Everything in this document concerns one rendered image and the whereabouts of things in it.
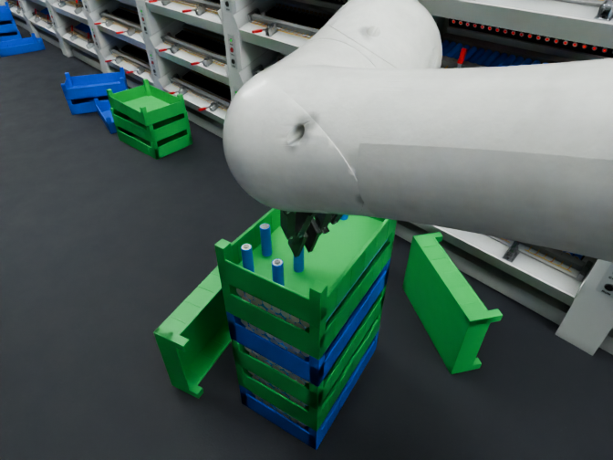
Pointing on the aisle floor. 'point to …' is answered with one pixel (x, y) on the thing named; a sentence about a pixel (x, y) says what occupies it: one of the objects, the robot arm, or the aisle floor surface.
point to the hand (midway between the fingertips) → (304, 237)
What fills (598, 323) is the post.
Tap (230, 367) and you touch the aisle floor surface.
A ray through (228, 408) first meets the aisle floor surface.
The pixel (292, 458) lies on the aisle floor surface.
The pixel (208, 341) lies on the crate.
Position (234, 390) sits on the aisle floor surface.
